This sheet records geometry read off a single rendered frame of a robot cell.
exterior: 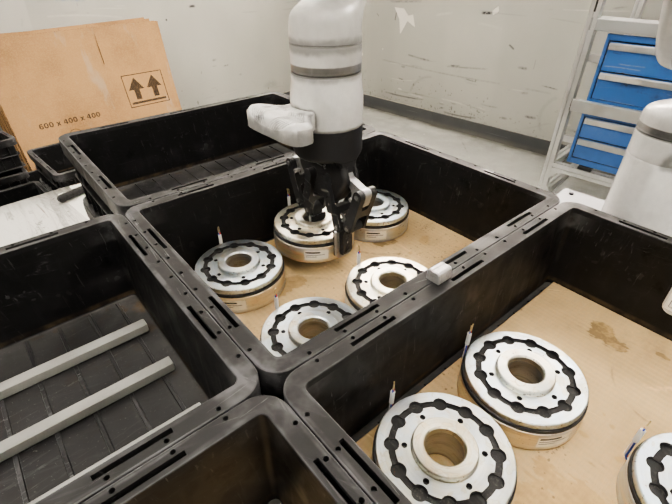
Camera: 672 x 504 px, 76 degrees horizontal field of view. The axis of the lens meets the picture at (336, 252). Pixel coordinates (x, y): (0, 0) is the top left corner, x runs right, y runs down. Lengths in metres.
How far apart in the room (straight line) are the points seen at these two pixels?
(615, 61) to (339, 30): 1.93
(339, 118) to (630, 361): 0.37
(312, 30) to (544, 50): 2.91
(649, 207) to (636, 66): 1.61
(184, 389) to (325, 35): 0.34
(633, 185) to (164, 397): 0.60
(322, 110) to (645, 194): 0.43
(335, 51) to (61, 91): 2.77
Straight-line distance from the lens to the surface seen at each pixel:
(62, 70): 3.14
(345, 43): 0.43
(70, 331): 0.55
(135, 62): 3.28
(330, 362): 0.31
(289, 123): 0.41
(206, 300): 0.37
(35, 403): 0.49
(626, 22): 2.24
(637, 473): 0.40
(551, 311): 0.54
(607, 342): 0.53
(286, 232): 0.53
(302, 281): 0.53
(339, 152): 0.45
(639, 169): 0.67
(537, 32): 3.30
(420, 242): 0.61
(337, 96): 0.43
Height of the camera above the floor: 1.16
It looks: 35 degrees down
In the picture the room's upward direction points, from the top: straight up
